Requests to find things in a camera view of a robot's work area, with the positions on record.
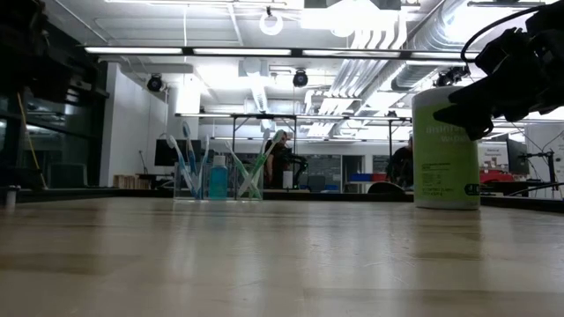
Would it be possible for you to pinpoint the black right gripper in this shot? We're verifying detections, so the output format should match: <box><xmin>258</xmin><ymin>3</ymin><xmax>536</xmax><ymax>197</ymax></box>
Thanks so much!
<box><xmin>432</xmin><ymin>26</ymin><xmax>564</xmax><ymax>143</ymax></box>

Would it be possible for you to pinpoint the green white toothbrush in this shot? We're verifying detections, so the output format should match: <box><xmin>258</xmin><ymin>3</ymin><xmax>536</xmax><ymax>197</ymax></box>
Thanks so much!
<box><xmin>252</xmin><ymin>128</ymin><xmax>271</xmax><ymax>188</ymax></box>
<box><xmin>236</xmin><ymin>129</ymin><xmax>286</xmax><ymax>199</ymax></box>
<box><xmin>224</xmin><ymin>140</ymin><xmax>262</xmax><ymax>200</ymax></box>

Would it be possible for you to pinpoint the blue mouthwash bottle white cap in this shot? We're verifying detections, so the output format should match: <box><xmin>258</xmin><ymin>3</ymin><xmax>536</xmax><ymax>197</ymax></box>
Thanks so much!
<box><xmin>207</xmin><ymin>154</ymin><xmax>230</xmax><ymax>201</ymax></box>

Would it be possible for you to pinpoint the red object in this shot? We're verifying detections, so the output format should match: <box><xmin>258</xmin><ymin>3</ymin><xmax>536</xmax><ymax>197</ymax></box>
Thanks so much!
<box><xmin>479</xmin><ymin>168</ymin><xmax>517</xmax><ymax>184</ymax></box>

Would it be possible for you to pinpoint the green disinfecting wipes canister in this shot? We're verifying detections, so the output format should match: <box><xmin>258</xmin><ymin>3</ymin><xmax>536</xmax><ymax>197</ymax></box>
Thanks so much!
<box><xmin>411</xmin><ymin>85</ymin><xmax>482</xmax><ymax>211</ymax></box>

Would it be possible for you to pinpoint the person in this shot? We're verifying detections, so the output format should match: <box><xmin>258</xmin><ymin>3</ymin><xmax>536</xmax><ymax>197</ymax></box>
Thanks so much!
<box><xmin>385</xmin><ymin>136</ymin><xmax>416</xmax><ymax>189</ymax></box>

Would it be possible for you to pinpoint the black rounded chair back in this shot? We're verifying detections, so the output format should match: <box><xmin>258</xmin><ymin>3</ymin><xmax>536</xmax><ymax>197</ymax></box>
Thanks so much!
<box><xmin>367</xmin><ymin>181</ymin><xmax>407</xmax><ymax>195</ymax></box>

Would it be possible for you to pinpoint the clear acrylic organizer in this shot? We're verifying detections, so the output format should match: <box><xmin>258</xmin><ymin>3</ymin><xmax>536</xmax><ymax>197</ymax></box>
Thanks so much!
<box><xmin>173</xmin><ymin>162</ymin><xmax>266</xmax><ymax>203</ymax></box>

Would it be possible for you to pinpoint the black computer monitor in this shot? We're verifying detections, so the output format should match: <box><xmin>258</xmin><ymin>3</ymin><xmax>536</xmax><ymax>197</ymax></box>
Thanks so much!
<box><xmin>153</xmin><ymin>138</ymin><xmax>204</xmax><ymax>168</ymax></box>

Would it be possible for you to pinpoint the wooden crate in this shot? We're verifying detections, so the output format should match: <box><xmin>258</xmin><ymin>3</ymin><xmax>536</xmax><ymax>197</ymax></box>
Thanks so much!
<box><xmin>112</xmin><ymin>173</ymin><xmax>152</xmax><ymax>191</ymax></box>

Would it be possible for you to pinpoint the long ceiling light bar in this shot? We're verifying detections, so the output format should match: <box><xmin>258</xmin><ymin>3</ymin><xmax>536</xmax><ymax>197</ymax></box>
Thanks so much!
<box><xmin>82</xmin><ymin>45</ymin><xmax>481</xmax><ymax>62</ymax></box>

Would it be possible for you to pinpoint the grey chair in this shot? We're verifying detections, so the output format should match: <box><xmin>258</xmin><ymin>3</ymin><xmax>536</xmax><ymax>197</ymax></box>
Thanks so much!
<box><xmin>47</xmin><ymin>162</ymin><xmax>90</xmax><ymax>190</ymax></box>

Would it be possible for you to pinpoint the white cylindrical foot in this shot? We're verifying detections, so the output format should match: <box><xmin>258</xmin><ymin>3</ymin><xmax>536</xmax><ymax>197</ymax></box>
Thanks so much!
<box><xmin>4</xmin><ymin>184</ymin><xmax>21</xmax><ymax>210</ymax></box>

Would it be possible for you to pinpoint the silver ventilation duct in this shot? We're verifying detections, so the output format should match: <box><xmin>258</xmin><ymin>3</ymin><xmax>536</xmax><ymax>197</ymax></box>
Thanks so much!
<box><xmin>389</xmin><ymin>0</ymin><xmax>508</xmax><ymax>92</ymax></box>

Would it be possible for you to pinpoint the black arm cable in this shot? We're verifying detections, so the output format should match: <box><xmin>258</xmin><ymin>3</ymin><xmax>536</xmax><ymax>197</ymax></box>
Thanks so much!
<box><xmin>459</xmin><ymin>4</ymin><xmax>538</xmax><ymax>63</ymax></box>

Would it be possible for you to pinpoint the white ring light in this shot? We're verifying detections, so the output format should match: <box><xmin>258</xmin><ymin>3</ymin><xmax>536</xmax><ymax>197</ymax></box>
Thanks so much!
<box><xmin>258</xmin><ymin>9</ymin><xmax>285</xmax><ymax>38</ymax></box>

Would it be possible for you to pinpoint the yellow cable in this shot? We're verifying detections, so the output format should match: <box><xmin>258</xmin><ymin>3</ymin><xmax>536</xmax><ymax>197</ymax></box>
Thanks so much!
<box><xmin>16</xmin><ymin>92</ymin><xmax>48</xmax><ymax>189</ymax></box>

